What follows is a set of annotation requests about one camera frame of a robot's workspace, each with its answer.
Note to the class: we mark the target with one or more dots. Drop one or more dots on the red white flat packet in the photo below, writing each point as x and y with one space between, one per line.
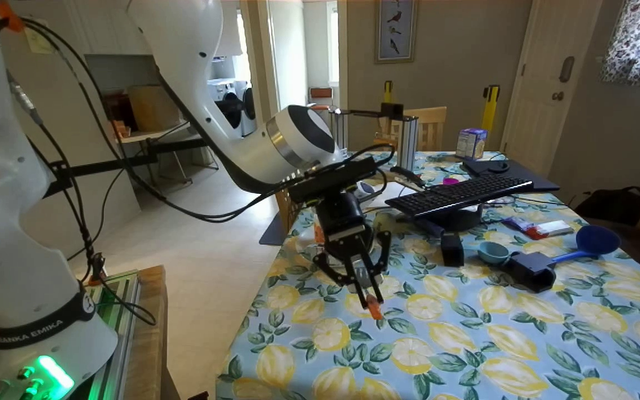
538 227

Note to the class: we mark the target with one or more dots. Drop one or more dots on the black bag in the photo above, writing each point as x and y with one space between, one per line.
616 208

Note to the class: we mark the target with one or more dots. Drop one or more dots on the pink plastic cup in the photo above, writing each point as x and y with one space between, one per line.
449 181

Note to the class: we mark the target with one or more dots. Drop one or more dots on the brown cardboard box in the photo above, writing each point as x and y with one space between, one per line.
156 111

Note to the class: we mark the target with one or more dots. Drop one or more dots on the small black box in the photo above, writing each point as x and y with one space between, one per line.
452 249

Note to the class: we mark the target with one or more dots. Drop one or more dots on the yellow black pole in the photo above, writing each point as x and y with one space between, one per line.
388 93
489 112

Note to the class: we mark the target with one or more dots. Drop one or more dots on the framed bird picture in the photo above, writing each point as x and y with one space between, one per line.
397 31

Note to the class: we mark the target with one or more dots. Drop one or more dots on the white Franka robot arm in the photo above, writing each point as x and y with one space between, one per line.
9 224

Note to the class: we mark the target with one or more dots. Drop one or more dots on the blue plastic ladle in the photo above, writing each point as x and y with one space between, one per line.
599 241

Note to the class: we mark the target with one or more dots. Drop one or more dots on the white paper sheet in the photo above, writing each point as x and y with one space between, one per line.
395 198

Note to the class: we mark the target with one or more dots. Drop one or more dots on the wooden side table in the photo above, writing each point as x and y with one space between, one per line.
155 335

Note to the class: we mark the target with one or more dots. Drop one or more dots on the grey metal stand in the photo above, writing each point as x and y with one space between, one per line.
409 141

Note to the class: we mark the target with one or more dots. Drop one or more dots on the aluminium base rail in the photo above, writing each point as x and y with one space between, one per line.
116 335

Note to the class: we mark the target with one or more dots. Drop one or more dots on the lemon print tablecloth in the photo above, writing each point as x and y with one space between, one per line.
557 348

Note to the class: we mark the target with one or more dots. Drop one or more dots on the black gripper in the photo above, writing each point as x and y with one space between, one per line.
343 221

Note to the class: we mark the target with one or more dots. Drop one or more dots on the black computer keyboard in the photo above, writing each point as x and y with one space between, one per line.
462 197

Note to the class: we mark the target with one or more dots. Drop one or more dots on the white blue plastic jar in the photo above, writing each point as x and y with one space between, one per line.
473 146

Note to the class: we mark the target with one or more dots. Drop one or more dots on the black keyboard stand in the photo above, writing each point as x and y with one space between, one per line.
455 219

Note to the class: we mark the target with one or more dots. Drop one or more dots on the small red box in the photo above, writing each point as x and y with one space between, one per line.
320 95

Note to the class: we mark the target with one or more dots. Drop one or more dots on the white door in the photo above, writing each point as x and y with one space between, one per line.
535 112

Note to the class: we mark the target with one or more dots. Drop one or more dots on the dark closed laptop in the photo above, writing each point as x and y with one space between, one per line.
535 178

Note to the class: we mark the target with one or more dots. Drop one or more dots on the black camera boom pole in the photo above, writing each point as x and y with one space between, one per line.
150 154

